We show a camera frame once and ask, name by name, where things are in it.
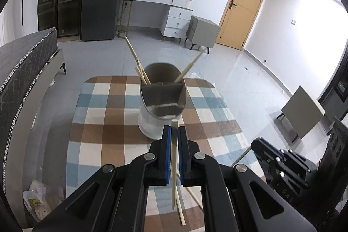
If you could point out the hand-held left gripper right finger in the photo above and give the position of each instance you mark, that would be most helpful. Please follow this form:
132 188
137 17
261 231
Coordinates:
180 156

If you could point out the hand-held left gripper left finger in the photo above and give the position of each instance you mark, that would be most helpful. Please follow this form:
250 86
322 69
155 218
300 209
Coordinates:
169 153

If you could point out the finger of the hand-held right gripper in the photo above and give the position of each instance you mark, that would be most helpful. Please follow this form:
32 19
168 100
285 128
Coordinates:
272 151
285 179

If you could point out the white plastic utensil holder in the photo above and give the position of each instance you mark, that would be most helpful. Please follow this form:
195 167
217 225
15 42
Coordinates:
152 123

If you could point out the small beige folding table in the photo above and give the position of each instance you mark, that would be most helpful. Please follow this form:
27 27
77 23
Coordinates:
301 109

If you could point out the checkered tablecloth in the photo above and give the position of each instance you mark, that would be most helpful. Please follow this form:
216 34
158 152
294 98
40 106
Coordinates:
108 112

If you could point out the clear plastic wrapper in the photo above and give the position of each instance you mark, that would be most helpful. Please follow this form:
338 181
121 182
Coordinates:
201 78

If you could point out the dark glass cabinet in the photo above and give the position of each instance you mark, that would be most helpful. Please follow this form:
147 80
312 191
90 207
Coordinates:
337 90

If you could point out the grey nightstand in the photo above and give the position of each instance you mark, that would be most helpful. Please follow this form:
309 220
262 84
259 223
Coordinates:
202 31

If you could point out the white plastic bag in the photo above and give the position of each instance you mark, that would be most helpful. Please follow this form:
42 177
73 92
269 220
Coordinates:
40 199

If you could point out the tan wooden door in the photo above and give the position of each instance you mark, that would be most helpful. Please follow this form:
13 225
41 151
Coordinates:
242 3

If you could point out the dark quilted bed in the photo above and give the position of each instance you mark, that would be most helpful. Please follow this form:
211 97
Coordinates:
19 71

